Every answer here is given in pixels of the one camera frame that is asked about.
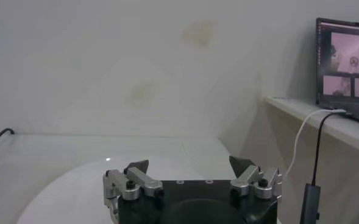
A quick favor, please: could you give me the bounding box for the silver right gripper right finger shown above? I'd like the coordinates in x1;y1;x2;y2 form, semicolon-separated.
229;155;283;200

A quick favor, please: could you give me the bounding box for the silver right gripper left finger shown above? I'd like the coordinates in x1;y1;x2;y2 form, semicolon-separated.
102;159;165;208

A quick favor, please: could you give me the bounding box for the white round plate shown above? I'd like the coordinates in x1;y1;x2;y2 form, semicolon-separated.
16;155;238;224

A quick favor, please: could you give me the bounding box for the white side table with power strip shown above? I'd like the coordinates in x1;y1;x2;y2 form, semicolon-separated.
263;96;359;224

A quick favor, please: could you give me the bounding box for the black device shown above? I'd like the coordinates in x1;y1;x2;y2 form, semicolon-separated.
315;17;359;127

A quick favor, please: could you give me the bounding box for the white cable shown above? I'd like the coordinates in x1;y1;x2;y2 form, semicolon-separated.
282;108;347;182

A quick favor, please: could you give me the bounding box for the black cable with adapter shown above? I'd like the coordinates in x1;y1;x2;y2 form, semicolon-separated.
299;111;354;224

